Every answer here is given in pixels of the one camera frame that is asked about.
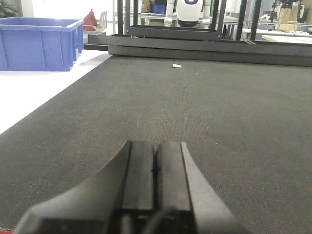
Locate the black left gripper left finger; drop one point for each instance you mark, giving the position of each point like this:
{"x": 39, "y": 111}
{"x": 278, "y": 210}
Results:
{"x": 94, "y": 206}

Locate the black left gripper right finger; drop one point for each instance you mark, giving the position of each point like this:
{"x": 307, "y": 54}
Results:
{"x": 183, "y": 187}

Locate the dark grey table mat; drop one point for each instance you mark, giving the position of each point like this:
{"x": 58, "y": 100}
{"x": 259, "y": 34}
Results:
{"x": 248, "y": 127}

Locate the small white paper scrap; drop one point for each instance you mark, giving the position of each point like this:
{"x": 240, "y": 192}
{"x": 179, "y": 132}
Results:
{"x": 176, "y": 65}

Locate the white plastic chair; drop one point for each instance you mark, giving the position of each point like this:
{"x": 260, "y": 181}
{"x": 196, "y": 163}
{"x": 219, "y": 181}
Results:
{"x": 102, "y": 23}

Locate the red bag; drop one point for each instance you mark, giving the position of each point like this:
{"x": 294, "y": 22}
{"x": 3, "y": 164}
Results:
{"x": 90, "y": 22}

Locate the blue plastic crate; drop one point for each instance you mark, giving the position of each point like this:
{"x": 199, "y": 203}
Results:
{"x": 40, "y": 44}

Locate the white humanoid robot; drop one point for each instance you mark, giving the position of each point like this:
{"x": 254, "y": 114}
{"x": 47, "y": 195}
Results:
{"x": 188, "y": 12}

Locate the white work desk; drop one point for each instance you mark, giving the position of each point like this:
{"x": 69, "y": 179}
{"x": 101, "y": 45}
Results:
{"x": 290, "y": 30}

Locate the green potted plant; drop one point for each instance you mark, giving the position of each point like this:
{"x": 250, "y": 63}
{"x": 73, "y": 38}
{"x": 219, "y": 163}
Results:
{"x": 7, "y": 10}

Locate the black metal frame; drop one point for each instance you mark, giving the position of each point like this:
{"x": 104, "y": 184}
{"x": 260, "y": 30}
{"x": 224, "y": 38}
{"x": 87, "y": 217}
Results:
{"x": 196, "y": 44}

